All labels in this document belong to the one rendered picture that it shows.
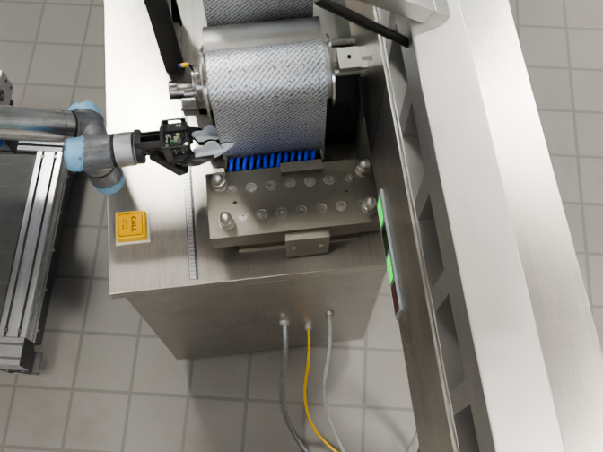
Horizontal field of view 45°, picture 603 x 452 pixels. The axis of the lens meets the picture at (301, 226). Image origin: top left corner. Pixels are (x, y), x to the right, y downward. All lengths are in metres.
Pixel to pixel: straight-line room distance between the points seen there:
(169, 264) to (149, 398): 0.94
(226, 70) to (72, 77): 1.74
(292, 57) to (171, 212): 0.53
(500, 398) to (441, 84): 0.44
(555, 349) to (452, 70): 0.45
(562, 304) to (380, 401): 1.45
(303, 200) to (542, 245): 0.62
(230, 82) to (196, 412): 1.40
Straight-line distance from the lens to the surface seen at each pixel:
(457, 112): 1.04
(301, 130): 1.62
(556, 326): 1.19
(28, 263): 2.60
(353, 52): 1.52
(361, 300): 2.02
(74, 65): 3.20
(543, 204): 1.26
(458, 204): 0.98
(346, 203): 1.64
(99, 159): 1.63
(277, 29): 1.62
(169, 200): 1.82
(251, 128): 1.59
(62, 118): 1.75
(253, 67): 1.48
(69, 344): 2.72
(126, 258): 1.78
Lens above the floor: 2.54
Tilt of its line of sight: 69 degrees down
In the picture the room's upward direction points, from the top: straight up
